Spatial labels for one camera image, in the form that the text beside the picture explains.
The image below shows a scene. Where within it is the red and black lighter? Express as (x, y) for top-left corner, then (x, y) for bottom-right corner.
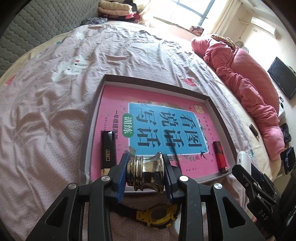
(213, 141), (228, 174)

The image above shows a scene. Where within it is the stack of folded clothes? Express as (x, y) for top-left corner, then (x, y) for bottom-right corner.
(98, 1), (140, 23)

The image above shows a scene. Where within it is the red pink quilt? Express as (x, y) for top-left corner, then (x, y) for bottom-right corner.
(191, 35), (285, 161)

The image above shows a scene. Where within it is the pink patterned bed sheet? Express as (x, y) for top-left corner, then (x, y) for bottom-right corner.
(0, 21), (258, 240)

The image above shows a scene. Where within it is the grey cardboard box tray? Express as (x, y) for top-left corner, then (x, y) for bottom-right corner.
(79, 75), (237, 184)

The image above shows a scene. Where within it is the grey quilted headboard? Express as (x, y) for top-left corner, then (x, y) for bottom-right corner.
(1, 0), (98, 75)

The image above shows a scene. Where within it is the white air conditioner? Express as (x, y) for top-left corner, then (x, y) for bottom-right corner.
(251, 16), (280, 39)

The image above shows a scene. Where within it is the black and yellow wristwatch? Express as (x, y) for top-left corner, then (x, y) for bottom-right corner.
(111, 139), (182, 230)

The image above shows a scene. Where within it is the black television screen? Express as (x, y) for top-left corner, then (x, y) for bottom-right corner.
(267, 57), (296, 100)

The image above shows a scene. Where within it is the pink and blue book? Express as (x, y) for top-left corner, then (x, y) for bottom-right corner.
(91, 85), (234, 180)

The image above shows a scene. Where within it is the shiny metal ring fitting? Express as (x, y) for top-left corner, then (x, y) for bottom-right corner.
(126, 152), (165, 193)

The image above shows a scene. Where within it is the window with blue frame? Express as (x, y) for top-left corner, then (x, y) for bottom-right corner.
(150, 1), (215, 27)

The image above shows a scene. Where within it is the white earbuds case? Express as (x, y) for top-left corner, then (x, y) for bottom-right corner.
(236, 151), (251, 175)

